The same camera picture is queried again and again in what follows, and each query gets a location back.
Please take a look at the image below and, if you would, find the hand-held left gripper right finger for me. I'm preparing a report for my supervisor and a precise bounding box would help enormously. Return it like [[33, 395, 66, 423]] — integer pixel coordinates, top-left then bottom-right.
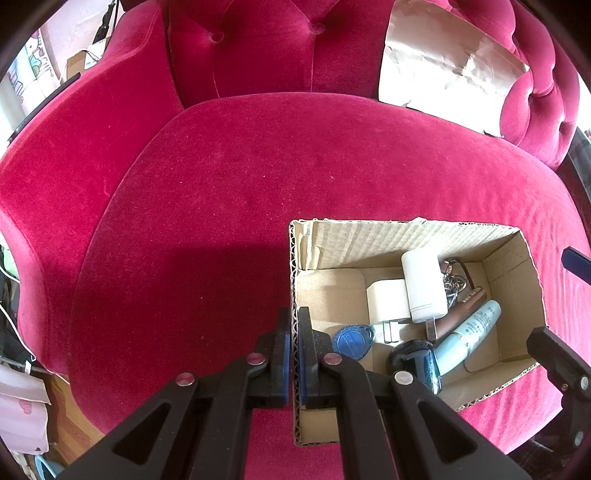
[[298, 307, 532, 480]]

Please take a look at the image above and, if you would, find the pink printed bag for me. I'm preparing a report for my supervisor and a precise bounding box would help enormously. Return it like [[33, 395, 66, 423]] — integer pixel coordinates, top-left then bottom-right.
[[0, 364, 51, 453]]

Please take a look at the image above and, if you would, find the cartoon print curtain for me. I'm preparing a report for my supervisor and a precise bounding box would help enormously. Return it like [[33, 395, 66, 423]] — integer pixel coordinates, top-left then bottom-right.
[[7, 25, 63, 114]]

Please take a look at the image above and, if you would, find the crumpled brown paper sheet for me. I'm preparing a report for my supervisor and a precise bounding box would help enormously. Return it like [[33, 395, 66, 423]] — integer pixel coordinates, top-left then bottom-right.
[[379, 0, 532, 138]]

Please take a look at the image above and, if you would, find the small brown cardboard box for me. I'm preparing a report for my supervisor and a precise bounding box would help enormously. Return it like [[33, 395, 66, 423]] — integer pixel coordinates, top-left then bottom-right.
[[65, 51, 90, 79]]

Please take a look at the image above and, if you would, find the light blue plastic stool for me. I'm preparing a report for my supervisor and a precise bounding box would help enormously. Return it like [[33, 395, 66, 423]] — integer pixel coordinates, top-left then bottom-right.
[[34, 455, 65, 480]]

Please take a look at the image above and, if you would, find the black cable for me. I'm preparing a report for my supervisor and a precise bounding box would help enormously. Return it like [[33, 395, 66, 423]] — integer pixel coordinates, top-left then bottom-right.
[[95, 0, 121, 42]]

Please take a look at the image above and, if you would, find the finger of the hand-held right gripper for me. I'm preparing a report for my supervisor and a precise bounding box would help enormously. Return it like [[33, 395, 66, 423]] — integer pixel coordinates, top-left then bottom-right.
[[562, 247, 591, 278], [526, 325, 591, 455]]

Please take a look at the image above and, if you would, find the small white charger plug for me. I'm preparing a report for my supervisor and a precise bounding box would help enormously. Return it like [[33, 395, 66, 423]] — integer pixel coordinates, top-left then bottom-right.
[[366, 279, 411, 343]]

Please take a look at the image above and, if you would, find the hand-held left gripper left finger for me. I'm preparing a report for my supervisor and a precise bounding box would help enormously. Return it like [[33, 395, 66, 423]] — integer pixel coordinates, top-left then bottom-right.
[[60, 307, 291, 480]]

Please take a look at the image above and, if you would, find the brown tube keychain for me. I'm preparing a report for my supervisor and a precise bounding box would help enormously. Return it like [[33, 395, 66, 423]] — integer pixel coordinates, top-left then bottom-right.
[[434, 256, 488, 337]]

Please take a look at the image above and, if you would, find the black board edge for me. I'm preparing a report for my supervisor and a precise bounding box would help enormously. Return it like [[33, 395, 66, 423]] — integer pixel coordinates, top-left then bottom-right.
[[7, 74, 81, 144]]

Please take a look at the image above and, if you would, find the red velvet sofa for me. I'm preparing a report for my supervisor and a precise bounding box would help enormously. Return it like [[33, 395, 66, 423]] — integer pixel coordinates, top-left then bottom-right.
[[0, 0, 591, 480]]

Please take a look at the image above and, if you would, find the small white box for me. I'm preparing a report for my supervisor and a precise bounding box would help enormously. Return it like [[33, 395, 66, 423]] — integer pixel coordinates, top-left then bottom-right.
[[85, 39, 112, 61]]

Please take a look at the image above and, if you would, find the black glossy cap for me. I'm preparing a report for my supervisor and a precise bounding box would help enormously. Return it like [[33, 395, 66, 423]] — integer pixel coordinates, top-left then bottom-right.
[[387, 339, 444, 395]]

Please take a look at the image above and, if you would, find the large white charger plug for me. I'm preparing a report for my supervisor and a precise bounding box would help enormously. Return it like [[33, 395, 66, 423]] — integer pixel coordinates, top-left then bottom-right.
[[401, 249, 448, 340]]

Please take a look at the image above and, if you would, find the light blue cosmetic bottle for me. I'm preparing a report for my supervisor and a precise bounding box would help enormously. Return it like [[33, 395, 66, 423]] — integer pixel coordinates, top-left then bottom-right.
[[434, 300, 502, 374]]

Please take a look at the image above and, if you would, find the blue key fob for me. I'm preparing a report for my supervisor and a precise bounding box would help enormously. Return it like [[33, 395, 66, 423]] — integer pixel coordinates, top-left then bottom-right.
[[332, 324, 376, 361]]

